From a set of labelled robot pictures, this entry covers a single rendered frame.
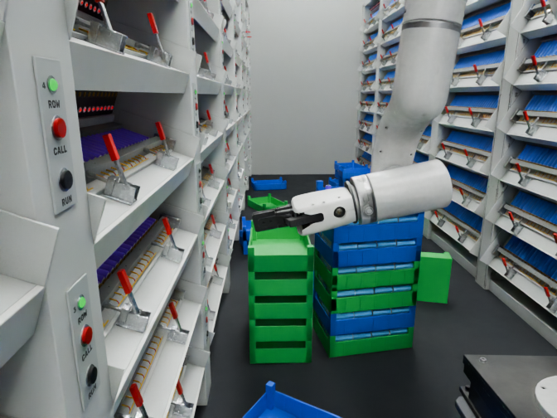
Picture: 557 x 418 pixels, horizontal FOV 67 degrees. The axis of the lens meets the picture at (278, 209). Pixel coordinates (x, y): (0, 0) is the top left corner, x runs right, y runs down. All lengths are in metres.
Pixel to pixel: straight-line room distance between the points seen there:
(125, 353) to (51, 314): 0.24
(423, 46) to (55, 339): 0.61
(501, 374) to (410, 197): 0.36
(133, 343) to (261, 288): 0.74
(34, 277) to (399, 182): 0.54
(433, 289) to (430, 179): 1.21
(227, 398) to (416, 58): 1.02
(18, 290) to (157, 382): 0.54
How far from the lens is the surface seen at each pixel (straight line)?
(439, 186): 0.74
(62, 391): 0.43
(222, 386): 1.38
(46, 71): 0.39
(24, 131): 0.36
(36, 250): 0.37
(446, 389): 1.45
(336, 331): 1.45
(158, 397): 0.85
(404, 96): 0.72
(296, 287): 1.33
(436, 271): 1.88
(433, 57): 0.72
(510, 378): 0.89
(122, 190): 0.60
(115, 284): 0.72
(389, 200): 0.71
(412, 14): 0.74
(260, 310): 1.36
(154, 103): 1.04
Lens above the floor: 0.84
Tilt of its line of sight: 15 degrees down
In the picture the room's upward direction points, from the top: straight up
